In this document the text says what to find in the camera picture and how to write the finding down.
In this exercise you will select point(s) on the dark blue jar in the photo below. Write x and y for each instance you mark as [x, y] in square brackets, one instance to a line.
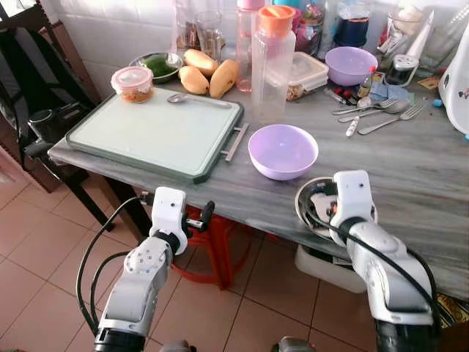
[353, 29]

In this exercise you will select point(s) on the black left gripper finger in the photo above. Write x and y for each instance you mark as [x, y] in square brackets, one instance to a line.
[208, 215]

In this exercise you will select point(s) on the round food container pink lid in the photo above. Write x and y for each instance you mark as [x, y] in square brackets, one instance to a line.
[132, 84]

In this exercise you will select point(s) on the square clear food container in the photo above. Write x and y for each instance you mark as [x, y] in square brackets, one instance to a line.
[311, 73]

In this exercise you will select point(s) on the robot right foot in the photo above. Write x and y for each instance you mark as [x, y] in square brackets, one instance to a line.
[295, 346]

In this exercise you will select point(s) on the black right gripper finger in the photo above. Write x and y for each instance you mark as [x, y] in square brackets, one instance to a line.
[316, 207]

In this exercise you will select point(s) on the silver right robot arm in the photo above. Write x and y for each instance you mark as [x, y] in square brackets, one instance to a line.
[388, 279]

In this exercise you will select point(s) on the pale green cutting board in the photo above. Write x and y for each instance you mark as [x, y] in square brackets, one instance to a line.
[154, 136]

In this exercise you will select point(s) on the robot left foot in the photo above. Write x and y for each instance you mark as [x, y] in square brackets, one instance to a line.
[177, 347]

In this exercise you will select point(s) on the steel bowl of greens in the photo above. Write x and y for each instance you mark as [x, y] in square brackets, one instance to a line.
[157, 66]

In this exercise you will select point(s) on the stainless steel bowl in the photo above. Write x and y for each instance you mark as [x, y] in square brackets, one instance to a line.
[302, 205]

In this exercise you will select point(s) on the white plastic bin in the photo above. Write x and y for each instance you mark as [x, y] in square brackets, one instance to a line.
[322, 268]

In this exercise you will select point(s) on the red plastic stool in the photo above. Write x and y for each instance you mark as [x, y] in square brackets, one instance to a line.
[220, 235]

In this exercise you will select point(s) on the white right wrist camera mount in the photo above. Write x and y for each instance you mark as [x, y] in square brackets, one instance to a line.
[352, 191]

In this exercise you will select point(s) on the purple plastic bowl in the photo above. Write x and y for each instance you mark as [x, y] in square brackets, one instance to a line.
[352, 66]
[282, 154]

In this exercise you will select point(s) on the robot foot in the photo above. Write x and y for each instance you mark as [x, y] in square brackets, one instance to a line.
[177, 347]
[295, 346]

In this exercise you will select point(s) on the steel fork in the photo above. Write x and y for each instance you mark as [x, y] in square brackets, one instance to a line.
[410, 114]

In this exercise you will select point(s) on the patterned floor mat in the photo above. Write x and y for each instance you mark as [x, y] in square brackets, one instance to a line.
[453, 312]

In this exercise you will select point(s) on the grey wood top table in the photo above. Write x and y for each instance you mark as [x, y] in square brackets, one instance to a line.
[396, 176]

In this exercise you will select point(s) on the clear drinking glass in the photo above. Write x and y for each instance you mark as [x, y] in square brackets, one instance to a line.
[207, 37]

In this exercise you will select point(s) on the yellow mango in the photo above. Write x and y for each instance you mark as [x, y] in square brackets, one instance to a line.
[201, 62]
[193, 81]
[224, 79]

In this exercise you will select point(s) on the blue cloth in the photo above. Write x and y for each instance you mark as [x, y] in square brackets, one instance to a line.
[392, 92]

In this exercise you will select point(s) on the white kitchen appliance with screen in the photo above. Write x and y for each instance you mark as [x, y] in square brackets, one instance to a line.
[456, 81]

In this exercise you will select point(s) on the small sauce bottle red cap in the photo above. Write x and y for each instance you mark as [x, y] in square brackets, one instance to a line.
[366, 84]

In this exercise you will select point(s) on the clear bottle orange cap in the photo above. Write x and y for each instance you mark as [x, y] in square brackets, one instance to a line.
[272, 73]

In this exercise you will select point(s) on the steel spoon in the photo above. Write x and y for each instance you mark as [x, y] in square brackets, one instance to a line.
[396, 106]
[176, 97]

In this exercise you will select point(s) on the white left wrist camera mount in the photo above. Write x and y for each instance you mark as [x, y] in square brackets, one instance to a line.
[168, 213]

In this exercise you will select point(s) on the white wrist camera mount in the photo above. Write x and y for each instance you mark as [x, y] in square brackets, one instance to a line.
[168, 213]
[352, 191]

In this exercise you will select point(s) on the pink plastic bottle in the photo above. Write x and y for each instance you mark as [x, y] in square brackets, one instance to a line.
[245, 44]

